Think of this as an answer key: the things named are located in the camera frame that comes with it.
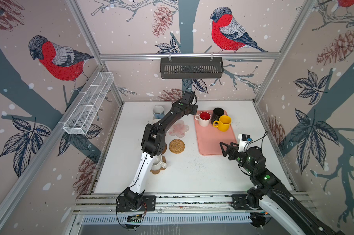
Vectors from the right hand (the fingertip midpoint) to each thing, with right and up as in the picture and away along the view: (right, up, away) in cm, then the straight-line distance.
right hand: (224, 144), depth 78 cm
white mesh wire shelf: (-74, +14, -6) cm, 76 cm away
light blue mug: (-40, +18, +26) cm, 51 cm away
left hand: (-14, +21, +21) cm, 33 cm away
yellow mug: (+5, +11, +19) cm, 22 cm away
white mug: (-36, -10, 0) cm, 38 cm away
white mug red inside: (-7, +13, +27) cm, 31 cm away
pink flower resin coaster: (-25, +6, +26) cm, 37 cm away
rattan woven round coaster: (-27, -5, +17) cm, 32 cm away
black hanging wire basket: (-18, +51, +28) cm, 61 cm away
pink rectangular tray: (-4, -1, +24) cm, 24 cm away
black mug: (+2, +17, +26) cm, 31 cm away
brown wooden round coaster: (-34, -6, +15) cm, 38 cm away
